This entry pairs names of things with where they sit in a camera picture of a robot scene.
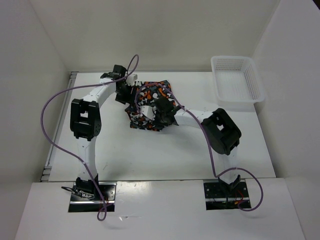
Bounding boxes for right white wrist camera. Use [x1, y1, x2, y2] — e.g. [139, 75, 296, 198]
[140, 105, 156, 121]

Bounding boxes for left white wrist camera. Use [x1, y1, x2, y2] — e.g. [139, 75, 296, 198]
[126, 73, 138, 87]

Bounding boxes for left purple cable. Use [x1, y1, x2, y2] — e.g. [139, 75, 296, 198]
[41, 54, 140, 222]

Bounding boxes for orange camouflage shorts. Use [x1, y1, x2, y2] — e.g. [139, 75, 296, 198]
[124, 80, 176, 132]

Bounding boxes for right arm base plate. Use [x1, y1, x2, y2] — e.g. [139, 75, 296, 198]
[203, 181, 252, 211]

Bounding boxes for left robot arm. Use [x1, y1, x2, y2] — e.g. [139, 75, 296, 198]
[70, 65, 138, 200]

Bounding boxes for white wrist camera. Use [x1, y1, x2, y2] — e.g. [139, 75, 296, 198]
[140, 105, 156, 121]
[126, 73, 138, 87]

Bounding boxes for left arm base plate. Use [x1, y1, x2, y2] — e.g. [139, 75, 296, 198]
[64, 182, 117, 213]

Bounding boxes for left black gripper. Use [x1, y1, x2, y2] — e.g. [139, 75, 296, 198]
[115, 82, 138, 107]

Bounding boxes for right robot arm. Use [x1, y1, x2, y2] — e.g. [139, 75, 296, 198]
[155, 97, 242, 197]

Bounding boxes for white plastic basket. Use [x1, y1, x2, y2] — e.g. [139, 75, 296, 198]
[210, 55, 265, 108]

